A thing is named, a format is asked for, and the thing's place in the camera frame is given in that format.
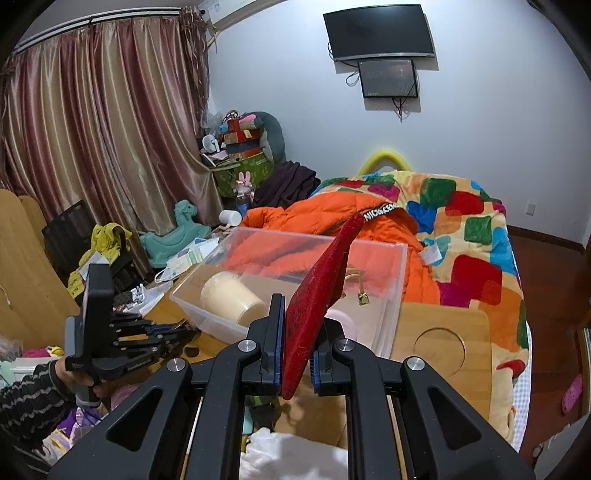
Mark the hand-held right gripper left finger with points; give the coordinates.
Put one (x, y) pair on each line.
(277, 350)

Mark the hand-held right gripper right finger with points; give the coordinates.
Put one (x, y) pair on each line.
(316, 371)

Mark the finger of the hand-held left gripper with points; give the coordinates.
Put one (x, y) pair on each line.
(152, 328)
(152, 353)

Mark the red felt pouch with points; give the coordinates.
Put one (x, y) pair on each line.
(318, 300)

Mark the clear plastic storage box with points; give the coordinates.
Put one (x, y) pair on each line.
(374, 300)

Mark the person's left forearm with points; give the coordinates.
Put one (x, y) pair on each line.
(27, 406)

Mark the person's left hand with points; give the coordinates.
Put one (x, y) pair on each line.
(64, 371)

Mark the white face mask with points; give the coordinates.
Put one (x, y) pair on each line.
(164, 276)

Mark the pink round lid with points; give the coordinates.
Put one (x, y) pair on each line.
(339, 321)

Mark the yellow cloth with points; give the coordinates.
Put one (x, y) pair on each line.
(104, 237)

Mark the black mesh chair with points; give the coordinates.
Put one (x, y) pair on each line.
(69, 230)

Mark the cream plastic cup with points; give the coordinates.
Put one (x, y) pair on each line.
(226, 295)

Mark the wooden panel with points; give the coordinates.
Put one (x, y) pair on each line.
(27, 267)

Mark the pile of papers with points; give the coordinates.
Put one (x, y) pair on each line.
(189, 256)

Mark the white cloth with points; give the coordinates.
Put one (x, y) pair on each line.
(295, 457)

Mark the teal rocking horse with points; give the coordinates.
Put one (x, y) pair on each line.
(171, 240)

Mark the white cup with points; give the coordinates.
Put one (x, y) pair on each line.
(229, 217)

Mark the orange puffer jacket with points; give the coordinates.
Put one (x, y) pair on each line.
(314, 217)

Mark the striped satin curtain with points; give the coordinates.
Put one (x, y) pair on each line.
(106, 134)

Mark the dark purple cloth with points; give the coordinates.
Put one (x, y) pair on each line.
(286, 182)

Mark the pink rabbit toy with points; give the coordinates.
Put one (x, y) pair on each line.
(244, 182)

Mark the colourful patchwork blanket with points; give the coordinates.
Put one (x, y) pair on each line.
(471, 240)

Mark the red gift box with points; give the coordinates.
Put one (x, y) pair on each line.
(240, 131)

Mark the grey plush cushion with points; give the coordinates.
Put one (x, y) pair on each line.
(274, 134)

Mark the pink clog shoe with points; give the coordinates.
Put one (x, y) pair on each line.
(571, 394)

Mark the white wall socket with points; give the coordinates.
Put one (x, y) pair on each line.
(531, 208)

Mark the curtain rail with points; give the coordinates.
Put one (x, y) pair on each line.
(92, 23)

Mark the small black wall monitor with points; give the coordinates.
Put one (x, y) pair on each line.
(388, 78)

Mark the black wall television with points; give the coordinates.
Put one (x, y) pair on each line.
(378, 30)

